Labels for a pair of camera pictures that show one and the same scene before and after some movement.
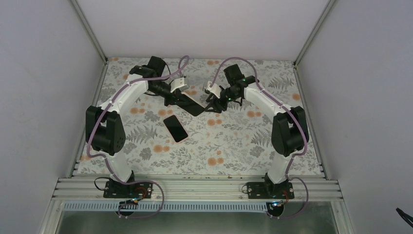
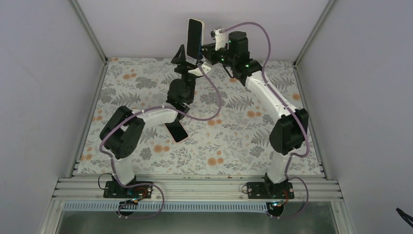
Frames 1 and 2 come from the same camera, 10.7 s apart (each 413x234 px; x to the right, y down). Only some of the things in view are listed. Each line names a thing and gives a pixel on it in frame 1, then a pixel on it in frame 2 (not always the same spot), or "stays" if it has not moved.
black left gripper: [171, 100] → [186, 66]
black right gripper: [218, 109] → [208, 55]
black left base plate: [130, 190] stays
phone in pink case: [175, 128] stays
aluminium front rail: [191, 188] stays
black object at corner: [407, 217] stays
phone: [191, 106] → [195, 31]
